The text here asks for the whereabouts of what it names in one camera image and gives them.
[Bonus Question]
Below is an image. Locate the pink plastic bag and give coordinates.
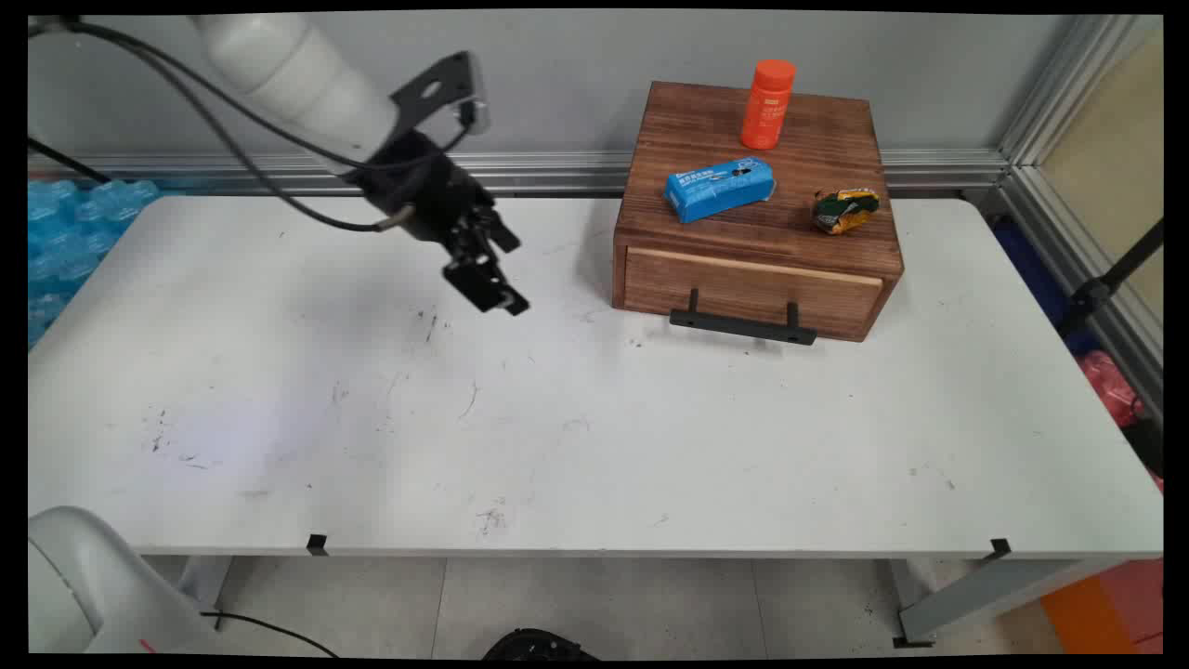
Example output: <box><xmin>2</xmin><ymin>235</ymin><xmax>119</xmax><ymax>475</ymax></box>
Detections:
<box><xmin>1078</xmin><ymin>350</ymin><xmax>1164</xmax><ymax>489</ymax></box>

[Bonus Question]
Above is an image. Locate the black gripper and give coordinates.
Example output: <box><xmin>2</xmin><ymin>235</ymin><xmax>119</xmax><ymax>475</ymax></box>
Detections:
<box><xmin>356</xmin><ymin>130</ymin><xmax>531</xmax><ymax>318</ymax></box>

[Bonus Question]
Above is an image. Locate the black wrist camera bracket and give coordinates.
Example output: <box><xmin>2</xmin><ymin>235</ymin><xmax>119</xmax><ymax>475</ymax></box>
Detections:
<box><xmin>388</xmin><ymin>51</ymin><xmax>491</xmax><ymax>140</ymax></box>

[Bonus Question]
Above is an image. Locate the crumpled green yellow snack bag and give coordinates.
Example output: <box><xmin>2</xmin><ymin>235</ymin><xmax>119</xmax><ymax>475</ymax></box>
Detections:
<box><xmin>812</xmin><ymin>188</ymin><xmax>882</xmax><ymax>236</ymax></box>

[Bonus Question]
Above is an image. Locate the orange box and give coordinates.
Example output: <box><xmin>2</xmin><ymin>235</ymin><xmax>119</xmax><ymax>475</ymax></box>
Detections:
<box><xmin>1039</xmin><ymin>557</ymin><xmax>1164</xmax><ymax>656</ymax></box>

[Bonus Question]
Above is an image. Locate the black tripod stand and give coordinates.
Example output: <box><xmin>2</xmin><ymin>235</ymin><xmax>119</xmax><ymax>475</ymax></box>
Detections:
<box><xmin>1057</xmin><ymin>218</ymin><xmax>1164</xmax><ymax>340</ymax></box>

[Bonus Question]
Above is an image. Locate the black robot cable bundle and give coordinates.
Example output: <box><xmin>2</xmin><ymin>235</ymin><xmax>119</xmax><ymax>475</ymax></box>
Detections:
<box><xmin>28</xmin><ymin>19</ymin><xmax>475</xmax><ymax>233</ymax></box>

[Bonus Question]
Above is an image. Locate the black round floor object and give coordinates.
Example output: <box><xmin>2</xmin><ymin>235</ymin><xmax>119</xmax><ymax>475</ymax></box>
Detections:
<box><xmin>483</xmin><ymin>629</ymin><xmax>600</xmax><ymax>661</ymax></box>

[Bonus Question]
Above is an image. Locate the blue bag under table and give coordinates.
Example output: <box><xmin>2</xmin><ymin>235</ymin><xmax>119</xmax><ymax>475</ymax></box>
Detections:
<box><xmin>989</xmin><ymin>218</ymin><xmax>1097</xmax><ymax>356</ymax></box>

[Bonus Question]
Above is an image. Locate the black floor cable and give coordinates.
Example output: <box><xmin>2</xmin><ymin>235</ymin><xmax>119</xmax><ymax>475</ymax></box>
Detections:
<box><xmin>200</xmin><ymin>610</ymin><xmax>340</xmax><ymax>659</ymax></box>

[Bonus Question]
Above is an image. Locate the dark wooden drawer cabinet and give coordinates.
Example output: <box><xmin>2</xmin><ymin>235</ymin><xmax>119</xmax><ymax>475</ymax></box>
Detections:
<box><xmin>611</xmin><ymin>81</ymin><xmax>905</xmax><ymax>343</ymax></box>

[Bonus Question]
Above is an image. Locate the grey table leg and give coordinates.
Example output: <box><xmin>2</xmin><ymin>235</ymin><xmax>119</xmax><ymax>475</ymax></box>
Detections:
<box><xmin>892</xmin><ymin>557</ymin><xmax>1130</xmax><ymax>649</ymax></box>

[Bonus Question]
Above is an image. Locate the wooden drawer with black handle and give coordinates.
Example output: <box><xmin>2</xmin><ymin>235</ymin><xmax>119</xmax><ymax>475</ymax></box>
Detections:
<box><xmin>622</xmin><ymin>246</ymin><xmax>885</xmax><ymax>347</ymax></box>

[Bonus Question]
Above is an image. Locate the blue tissue packet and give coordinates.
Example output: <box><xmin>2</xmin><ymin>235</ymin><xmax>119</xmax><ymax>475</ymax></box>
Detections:
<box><xmin>664</xmin><ymin>157</ymin><xmax>777</xmax><ymax>225</ymax></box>

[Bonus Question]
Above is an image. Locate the blue water bottle pack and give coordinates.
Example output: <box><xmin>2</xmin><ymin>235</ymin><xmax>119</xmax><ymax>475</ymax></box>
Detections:
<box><xmin>28</xmin><ymin>179</ymin><xmax>161</xmax><ymax>349</ymax></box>

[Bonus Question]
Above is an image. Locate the orange plastic bottle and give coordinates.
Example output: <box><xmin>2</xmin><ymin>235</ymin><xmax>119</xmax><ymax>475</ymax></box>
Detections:
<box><xmin>739</xmin><ymin>59</ymin><xmax>797</xmax><ymax>151</ymax></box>

